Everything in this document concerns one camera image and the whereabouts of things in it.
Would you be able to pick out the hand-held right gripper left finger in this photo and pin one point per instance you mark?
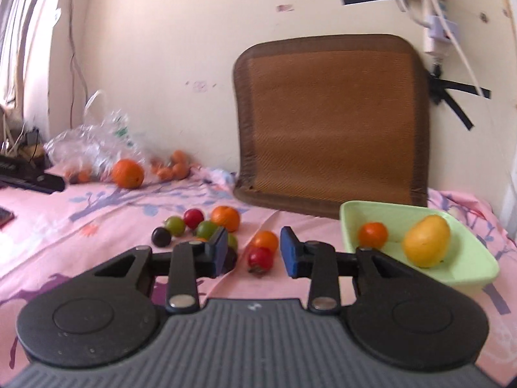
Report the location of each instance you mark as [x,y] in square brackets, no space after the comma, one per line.
[220,250]

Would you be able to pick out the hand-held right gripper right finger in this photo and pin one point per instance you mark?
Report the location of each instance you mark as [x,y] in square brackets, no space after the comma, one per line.
[289,252]

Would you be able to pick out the dark purple plum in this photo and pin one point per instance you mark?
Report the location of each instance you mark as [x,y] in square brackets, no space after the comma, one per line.
[161,237]
[231,259]

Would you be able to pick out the green plum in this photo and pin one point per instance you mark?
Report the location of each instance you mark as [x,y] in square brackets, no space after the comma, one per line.
[205,229]
[232,242]
[175,226]

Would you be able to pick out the orange tangerine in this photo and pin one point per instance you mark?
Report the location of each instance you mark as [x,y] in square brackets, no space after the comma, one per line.
[225,218]
[373,235]
[265,241]

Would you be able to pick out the light green plastic basket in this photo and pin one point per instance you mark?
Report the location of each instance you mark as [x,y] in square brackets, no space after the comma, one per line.
[464,266]

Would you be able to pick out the floral cloth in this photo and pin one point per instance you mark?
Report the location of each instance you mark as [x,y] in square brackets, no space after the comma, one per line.
[220,176]

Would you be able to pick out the pile of small tangerines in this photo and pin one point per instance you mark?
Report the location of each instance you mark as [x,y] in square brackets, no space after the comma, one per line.
[179,169]

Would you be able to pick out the large orange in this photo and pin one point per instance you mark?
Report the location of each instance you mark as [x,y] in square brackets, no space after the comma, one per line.
[128,173]

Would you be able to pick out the brown woven seat cushion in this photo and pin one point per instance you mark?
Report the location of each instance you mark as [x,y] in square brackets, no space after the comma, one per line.
[331,129]

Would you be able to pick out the yellow mango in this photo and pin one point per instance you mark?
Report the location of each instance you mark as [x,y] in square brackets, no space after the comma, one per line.
[426,240]

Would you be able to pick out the tiny tangerine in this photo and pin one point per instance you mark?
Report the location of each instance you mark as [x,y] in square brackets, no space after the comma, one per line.
[83,176]

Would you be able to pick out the pink printed bed sheet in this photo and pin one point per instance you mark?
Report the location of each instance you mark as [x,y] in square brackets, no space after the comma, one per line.
[60,250]

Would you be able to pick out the clear plastic bag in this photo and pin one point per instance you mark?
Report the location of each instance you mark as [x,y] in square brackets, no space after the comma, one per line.
[97,141]

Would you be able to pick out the black flat device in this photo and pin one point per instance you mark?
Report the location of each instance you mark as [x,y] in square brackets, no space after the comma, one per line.
[32,180]

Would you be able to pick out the dark phone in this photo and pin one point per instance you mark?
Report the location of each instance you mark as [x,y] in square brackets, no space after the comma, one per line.
[5,218]

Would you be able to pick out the white power strip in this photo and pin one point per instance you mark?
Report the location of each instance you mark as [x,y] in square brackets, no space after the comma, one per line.
[438,28]

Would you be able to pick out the pink wall sticker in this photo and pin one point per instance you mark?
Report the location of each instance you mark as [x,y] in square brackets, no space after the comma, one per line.
[200,85]
[284,7]

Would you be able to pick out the white window frame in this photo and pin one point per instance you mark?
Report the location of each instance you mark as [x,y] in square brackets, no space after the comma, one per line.
[24,28]

